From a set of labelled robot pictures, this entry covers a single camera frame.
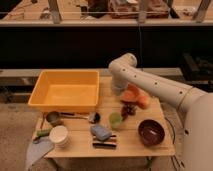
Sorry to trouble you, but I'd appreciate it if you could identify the black striped block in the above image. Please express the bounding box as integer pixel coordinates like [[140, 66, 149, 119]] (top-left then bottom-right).
[[92, 135, 117, 148]]

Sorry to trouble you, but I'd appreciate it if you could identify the green handled tool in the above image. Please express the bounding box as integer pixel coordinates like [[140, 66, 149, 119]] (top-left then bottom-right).
[[32, 129, 51, 144]]

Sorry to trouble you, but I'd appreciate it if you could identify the small grey metal cup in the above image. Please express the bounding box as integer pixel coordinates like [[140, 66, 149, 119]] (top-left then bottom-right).
[[46, 111, 62, 127]]

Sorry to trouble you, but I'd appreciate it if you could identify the green plastic cup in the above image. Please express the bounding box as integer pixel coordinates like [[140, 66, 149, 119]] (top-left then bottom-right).
[[109, 113, 122, 129]]

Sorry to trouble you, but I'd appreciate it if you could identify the dish brush with handle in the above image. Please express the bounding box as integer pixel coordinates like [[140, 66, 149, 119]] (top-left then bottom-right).
[[62, 113, 101, 124]]

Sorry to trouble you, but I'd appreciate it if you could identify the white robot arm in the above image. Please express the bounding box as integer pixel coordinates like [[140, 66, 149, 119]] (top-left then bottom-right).
[[108, 53, 213, 171]]

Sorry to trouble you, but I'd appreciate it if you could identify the yellow plastic bin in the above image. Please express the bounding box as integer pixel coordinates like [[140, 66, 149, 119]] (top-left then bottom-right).
[[28, 69, 100, 113]]

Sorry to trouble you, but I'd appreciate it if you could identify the grey cloth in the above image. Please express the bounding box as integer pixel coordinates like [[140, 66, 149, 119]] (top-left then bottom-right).
[[24, 138, 54, 171]]

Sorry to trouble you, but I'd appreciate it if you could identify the orange plush toy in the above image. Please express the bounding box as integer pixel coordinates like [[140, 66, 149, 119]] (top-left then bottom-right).
[[120, 84, 151, 109]]

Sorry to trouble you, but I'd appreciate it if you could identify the wooden folding table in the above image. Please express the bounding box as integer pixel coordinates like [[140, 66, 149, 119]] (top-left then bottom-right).
[[34, 75, 176, 159]]

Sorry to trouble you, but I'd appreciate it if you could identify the white paper cup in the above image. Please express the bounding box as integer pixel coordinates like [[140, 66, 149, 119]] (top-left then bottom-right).
[[49, 125, 69, 147]]

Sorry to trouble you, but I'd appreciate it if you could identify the dark red bowl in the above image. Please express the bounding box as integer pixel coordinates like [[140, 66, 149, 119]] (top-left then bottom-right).
[[138, 119, 165, 147]]

